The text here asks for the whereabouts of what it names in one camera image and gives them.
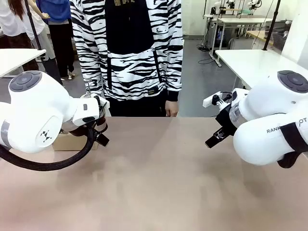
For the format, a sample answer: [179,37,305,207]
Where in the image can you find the dark-haired person in white shirt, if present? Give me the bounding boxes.
[24,0,57,61]

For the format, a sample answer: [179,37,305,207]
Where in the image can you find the black strap on arm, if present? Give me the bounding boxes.
[276,122,308,169]

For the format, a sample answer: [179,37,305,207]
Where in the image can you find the large white table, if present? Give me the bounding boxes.
[215,49,308,90]

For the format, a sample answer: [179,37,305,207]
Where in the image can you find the long-haired person in white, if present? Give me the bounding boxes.
[0,0,40,72]

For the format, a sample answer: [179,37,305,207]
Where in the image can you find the white background desk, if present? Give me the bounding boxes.
[203,13,274,61]

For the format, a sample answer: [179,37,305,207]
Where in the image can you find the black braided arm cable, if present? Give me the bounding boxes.
[0,125,97,172]

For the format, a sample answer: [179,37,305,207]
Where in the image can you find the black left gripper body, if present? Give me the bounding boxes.
[93,115,109,135]

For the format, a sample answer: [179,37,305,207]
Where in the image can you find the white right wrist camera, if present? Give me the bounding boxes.
[202,91,233,108]

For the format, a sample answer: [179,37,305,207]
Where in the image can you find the black stand pole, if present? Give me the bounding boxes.
[262,0,282,51]
[24,0,64,86]

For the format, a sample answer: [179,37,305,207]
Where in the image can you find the dark computer tower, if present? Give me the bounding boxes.
[216,25,228,48]

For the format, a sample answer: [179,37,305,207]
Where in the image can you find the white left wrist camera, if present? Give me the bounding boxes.
[80,92,111,109]

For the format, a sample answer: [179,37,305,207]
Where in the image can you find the person's left hand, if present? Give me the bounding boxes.
[165,100,180,118]

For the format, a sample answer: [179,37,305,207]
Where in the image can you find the person in zebra hoodie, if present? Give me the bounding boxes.
[69,0,184,118]

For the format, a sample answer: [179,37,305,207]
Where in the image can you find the person's left forearm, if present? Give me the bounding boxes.
[165,36,184,102]

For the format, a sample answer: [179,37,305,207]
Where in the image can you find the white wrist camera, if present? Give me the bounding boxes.
[80,92,111,109]
[202,91,233,108]

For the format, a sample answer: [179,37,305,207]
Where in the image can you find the brown cardboard box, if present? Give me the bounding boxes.
[52,132,100,152]

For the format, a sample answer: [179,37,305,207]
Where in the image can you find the black floor cables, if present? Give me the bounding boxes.
[196,40,218,65]

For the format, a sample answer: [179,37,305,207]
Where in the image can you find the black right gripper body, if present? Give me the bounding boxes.
[215,105,238,137]

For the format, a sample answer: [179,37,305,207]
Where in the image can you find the white side table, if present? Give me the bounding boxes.
[0,48,47,79]

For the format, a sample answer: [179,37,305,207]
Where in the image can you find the person in blue top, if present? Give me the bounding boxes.
[39,0,76,81]

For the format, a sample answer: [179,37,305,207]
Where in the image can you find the person's right forearm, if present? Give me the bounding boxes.
[71,24,109,98]

